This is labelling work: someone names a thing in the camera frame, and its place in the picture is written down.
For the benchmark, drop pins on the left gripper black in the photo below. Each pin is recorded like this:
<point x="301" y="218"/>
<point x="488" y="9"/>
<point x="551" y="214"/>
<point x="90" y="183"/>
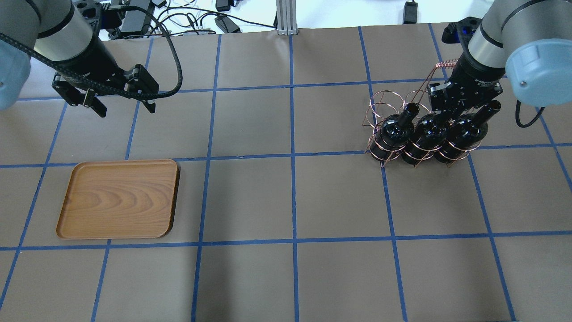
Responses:
<point x="90" y="67"/>

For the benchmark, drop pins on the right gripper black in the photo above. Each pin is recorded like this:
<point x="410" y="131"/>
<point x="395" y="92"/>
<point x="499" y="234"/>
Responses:
<point x="474" y="75"/>

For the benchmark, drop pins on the dark wine bottle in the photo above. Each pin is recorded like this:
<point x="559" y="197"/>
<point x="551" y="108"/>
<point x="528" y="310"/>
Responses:
<point x="429" y="135"/>
<point x="466" y="133"/>
<point x="394" y="133"/>

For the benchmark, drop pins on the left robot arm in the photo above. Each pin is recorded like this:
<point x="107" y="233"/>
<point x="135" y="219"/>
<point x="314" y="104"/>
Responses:
<point x="64" y="35"/>

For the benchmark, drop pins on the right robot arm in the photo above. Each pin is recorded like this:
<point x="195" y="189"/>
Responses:
<point x="529" y="41"/>

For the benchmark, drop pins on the wooden tray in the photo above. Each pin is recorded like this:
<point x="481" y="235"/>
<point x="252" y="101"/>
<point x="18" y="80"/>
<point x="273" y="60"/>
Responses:
<point x="130" y="199"/>

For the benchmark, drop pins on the black power adapter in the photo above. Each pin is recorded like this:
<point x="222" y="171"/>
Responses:
<point x="227" y="25"/>

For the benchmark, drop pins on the copper wire bottle basket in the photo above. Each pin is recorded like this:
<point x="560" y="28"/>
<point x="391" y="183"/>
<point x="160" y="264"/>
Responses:
<point x="385" y="103"/>

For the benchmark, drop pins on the aluminium frame post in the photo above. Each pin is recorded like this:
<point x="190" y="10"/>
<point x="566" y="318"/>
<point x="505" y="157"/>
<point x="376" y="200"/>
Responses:
<point x="287" y="23"/>

